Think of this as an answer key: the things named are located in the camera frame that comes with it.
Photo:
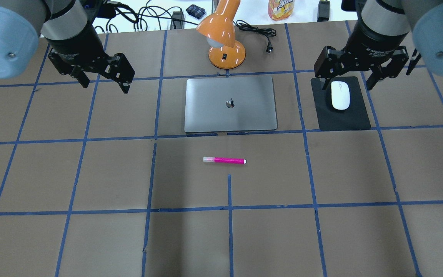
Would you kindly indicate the dark blue pouch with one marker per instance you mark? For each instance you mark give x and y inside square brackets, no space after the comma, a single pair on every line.
[196,11]

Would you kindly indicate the white computer mouse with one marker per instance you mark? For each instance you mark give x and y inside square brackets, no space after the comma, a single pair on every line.
[340,95]

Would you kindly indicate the yellow juice bottle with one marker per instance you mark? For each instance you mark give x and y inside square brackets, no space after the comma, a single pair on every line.
[280,9]

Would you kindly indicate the black power adapter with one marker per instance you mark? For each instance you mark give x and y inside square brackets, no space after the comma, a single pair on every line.
[323,11]

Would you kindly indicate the orange desk lamp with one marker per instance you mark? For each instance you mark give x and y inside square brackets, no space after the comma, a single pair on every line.
[225,51]

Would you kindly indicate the pink marker pen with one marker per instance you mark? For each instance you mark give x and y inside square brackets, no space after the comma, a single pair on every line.
[224,160]

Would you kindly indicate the silver laptop notebook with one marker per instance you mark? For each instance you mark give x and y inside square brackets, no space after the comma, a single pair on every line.
[230,104]

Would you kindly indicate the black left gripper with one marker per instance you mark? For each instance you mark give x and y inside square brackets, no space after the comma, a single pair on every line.
[76,43]

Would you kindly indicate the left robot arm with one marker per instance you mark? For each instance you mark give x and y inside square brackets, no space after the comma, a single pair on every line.
[22,22]

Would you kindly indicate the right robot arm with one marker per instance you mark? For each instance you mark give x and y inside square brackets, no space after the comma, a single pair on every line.
[388,35]

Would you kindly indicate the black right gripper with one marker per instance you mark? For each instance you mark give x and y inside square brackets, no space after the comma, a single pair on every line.
[375,43]

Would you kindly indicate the black mousepad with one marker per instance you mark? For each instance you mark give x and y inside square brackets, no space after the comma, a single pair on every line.
[355,118]

